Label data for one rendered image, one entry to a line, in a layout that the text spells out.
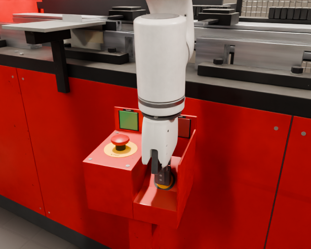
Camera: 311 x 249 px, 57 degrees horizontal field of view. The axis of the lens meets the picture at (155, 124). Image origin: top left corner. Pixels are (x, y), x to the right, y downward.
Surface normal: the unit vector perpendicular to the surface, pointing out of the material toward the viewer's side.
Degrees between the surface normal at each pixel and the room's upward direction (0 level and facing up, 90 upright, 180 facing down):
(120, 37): 90
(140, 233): 90
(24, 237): 0
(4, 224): 0
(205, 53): 90
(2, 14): 90
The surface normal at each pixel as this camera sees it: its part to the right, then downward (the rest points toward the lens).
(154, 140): -0.24, 0.38
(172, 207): 0.00, -0.91
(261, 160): -0.48, 0.36
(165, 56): 0.16, 0.47
